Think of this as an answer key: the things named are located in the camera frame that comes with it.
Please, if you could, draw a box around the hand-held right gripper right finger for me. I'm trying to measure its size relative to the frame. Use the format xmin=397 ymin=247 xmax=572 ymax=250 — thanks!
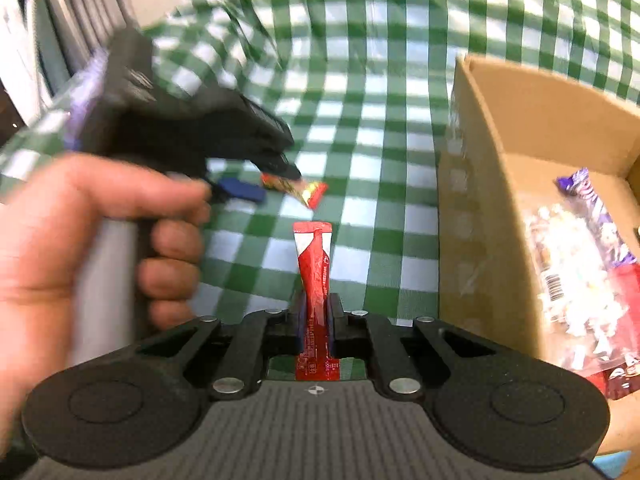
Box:
xmin=327 ymin=292 xmax=501 ymax=402

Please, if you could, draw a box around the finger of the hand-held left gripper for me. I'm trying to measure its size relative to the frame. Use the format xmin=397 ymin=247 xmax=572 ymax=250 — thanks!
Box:
xmin=247 ymin=147 xmax=304 ymax=182
xmin=207 ymin=176 xmax=267 ymax=207

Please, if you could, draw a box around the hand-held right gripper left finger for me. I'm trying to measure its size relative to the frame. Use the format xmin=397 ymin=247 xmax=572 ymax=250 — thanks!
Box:
xmin=135 ymin=290 xmax=307 ymax=402

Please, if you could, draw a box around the orange snack bar wrapper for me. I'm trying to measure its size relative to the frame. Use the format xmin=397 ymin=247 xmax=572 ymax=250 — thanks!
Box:
xmin=260 ymin=172 xmax=329 ymax=211

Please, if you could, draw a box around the red stick packet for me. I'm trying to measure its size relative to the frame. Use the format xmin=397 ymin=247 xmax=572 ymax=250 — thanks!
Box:
xmin=292 ymin=220 xmax=342 ymax=382

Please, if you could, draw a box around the cardboard box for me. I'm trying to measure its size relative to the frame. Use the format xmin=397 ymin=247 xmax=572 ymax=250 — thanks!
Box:
xmin=436 ymin=54 xmax=640 ymax=461

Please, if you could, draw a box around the clear candy packet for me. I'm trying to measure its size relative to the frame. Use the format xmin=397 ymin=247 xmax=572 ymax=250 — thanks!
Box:
xmin=521 ymin=202 xmax=637 ymax=372

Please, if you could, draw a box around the purple snack packet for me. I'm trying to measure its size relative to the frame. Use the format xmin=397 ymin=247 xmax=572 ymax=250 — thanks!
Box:
xmin=554 ymin=167 xmax=639 ymax=267

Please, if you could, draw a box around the red snack pouch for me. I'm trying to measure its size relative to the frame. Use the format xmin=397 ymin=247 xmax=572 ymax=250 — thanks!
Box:
xmin=584 ymin=262 xmax=640 ymax=402

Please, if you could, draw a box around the person's left hand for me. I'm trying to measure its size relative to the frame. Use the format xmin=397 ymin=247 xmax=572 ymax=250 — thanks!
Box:
xmin=0 ymin=152 xmax=213 ymax=443

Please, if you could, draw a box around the green checkered cloth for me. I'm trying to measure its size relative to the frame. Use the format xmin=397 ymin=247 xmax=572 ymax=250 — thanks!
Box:
xmin=0 ymin=0 xmax=640 ymax=328

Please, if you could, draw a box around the grey curtain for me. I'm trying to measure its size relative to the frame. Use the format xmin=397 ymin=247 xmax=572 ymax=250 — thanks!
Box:
xmin=27 ymin=0 xmax=143 ymax=91

